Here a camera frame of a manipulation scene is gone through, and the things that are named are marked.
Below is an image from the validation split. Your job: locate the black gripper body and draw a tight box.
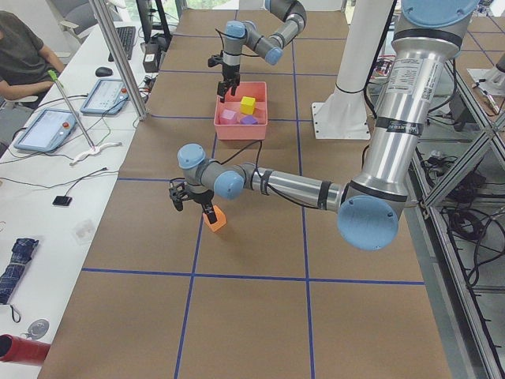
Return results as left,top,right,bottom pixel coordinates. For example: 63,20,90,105
169,181,213,205
208,54,240,85

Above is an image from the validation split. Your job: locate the yellow foam block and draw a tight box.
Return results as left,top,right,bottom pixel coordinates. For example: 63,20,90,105
240,96,256,115

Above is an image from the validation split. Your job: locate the near teach pendant tablet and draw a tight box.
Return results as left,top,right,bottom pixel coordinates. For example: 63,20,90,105
14,109,77,152

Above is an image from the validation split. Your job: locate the small black square device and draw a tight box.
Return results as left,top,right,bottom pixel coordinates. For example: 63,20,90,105
52,195,73,207

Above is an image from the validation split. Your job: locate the aluminium frame post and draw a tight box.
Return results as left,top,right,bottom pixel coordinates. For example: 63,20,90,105
89,0,147,121

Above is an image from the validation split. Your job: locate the far teach pendant tablet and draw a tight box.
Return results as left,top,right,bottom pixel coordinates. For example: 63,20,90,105
80,78,129,116

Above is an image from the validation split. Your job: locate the black computer mouse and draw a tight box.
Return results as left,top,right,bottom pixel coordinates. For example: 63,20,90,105
95,66,113,77

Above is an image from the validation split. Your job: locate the purple foam block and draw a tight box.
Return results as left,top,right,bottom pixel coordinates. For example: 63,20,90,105
240,114,258,125

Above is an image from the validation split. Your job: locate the green tipped metal rod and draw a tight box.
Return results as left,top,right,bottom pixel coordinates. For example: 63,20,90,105
47,69,95,151

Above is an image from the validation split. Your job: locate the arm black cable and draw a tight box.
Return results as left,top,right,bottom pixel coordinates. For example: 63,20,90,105
214,27,230,56
220,140,316,206

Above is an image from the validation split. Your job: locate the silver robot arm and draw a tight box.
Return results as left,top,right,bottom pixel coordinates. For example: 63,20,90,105
208,1,307,103
169,1,477,250

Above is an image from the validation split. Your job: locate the black keyboard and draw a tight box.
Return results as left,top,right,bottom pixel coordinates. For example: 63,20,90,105
115,26,137,60

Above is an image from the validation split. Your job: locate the red bottle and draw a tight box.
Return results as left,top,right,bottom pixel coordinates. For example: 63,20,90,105
1,334,51,366

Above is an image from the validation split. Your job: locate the pink foam block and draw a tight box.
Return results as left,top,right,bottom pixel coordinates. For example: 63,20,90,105
219,109,238,125

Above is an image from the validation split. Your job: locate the orange foam block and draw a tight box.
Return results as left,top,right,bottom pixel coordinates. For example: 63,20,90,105
203,205,226,232

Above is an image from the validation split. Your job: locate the folded blue umbrella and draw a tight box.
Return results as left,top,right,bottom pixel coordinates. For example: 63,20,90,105
1,238,39,324

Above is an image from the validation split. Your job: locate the pink plastic bin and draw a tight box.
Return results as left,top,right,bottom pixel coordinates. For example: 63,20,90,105
214,81,268,141

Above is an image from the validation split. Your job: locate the teach pendant tablet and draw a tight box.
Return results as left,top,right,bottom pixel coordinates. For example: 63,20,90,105
80,78,129,116
14,109,77,152

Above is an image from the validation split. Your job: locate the white pedestal column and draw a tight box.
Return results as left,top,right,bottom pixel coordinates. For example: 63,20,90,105
312,0,395,140

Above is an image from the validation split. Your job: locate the seated person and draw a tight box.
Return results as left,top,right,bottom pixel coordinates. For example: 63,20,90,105
1,10,65,109

